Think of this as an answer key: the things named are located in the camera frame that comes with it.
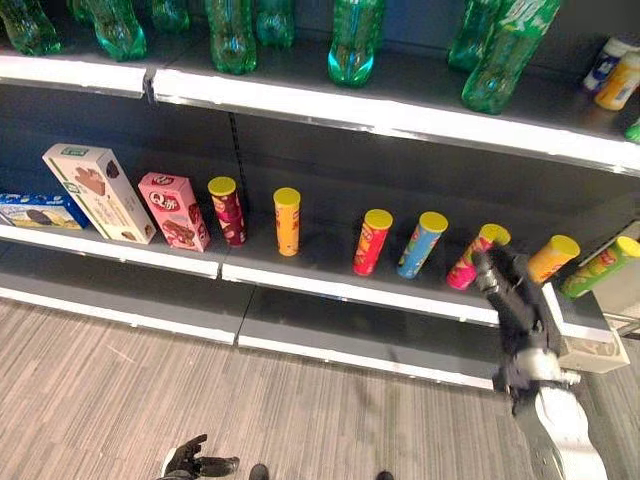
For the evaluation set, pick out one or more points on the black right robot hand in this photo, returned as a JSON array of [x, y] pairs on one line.
[[512, 300]]

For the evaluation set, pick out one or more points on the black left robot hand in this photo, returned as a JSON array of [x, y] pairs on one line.
[[192, 462]]

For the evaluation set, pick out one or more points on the pink and green chips can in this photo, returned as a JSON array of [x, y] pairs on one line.
[[467, 265]]

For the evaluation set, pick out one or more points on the yellow-orange chips can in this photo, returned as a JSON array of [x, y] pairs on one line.
[[552, 257]]

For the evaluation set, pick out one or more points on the dark left robot foot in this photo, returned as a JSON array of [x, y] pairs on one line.
[[259, 473]]

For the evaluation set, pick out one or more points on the dark robot foot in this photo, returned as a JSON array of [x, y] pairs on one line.
[[384, 476], [259, 473]]

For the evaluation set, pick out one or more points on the grey end shelf board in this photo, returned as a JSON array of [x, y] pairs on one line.
[[585, 320]]

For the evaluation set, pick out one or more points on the blue chips can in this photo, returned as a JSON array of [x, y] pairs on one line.
[[420, 247]]

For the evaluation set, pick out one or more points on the red chips can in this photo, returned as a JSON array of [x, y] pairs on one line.
[[370, 245]]

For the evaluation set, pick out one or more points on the long grey low shelf board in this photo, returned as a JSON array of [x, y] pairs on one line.
[[360, 340]]

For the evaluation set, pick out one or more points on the short grey low shelf board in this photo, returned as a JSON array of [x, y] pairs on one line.
[[125, 300]]

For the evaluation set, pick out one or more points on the long grey middle shelf board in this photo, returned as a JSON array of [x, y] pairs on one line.
[[325, 280]]

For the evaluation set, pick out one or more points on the dark right robot foot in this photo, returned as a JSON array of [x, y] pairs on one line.
[[384, 476]]

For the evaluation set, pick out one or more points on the green plastic soda bottle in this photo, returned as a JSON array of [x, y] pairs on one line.
[[120, 32], [27, 27], [352, 50], [276, 25], [170, 15], [80, 9], [232, 42], [500, 70], [634, 131], [467, 42]]

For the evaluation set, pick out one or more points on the short grey middle shelf board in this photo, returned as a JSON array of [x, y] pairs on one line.
[[125, 252]]

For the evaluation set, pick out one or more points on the orange chips can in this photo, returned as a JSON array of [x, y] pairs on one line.
[[287, 225]]

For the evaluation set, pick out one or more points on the yellow canister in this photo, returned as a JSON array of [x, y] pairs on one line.
[[620, 85]]

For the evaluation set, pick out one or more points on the pink cake box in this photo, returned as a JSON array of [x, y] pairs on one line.
[[175, 212]]

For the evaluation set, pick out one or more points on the long grey high shelf board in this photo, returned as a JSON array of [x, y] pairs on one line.
[[350, 107]]

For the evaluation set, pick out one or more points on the maroon chips can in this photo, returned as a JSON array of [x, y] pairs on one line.
[[229, 212]]

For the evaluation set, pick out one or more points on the white and blue canister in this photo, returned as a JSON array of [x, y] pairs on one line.
[[602, 62]]

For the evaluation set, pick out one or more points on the white chocolate biscuit box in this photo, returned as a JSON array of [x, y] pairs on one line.
[[100, 192]]

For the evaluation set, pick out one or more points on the blue cookie box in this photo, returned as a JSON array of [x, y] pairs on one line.
[[35, 212]]

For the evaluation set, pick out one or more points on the short grey high shelf board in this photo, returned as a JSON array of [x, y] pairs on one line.
[[75, 75]]

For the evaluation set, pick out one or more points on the slotted shelf upright post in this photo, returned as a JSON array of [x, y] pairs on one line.
[[239, 160]]

